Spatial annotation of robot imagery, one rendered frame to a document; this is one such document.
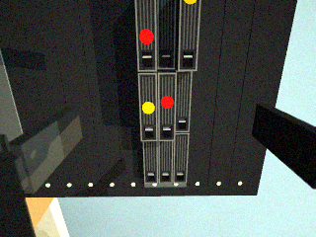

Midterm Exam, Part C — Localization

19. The light brown flat board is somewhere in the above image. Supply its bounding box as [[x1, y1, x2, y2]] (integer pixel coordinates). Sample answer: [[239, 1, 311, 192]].
[[26, 197, 54, 229]]

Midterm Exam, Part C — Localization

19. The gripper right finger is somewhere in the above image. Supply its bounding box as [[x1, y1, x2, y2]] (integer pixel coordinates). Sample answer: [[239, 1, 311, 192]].
[[252, 104, 316, 190]]

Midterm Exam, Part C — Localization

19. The black metal rack frame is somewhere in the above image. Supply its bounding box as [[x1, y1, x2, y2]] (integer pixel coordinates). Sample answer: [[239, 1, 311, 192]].
[[0, 0, 297, 198]]

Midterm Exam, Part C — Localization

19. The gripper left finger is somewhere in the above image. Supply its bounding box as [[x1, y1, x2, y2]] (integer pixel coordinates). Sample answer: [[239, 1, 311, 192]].
[[0, 107, 83, 237]]

